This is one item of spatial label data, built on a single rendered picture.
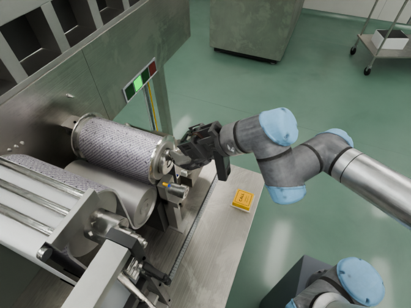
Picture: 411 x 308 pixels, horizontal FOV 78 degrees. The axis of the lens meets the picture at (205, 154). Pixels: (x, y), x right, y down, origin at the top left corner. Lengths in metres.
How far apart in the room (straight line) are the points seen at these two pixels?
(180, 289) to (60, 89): 0.72
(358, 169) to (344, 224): 1.70
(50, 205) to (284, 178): 0.42
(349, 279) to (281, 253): 1.22
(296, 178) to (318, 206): 1.71
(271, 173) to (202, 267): 0.53
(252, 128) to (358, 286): 0.49
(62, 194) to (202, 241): 0.60
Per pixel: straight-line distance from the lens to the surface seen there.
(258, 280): 1.90
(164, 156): 0.70
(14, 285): 1.07
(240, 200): 1.04
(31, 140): 0.84
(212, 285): 0.95
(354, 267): 0.82
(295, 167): 0.54
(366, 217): 2.37
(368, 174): 0.56
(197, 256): 0.97
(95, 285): 0.42
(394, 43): 3.92
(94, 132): 0.79
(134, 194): 0.71
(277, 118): 0.49
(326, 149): 0.59
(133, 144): 0.72
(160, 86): 1.69
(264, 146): 0.51
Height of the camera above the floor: 1.83
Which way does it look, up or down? 51 degrees down
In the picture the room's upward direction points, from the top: straight up
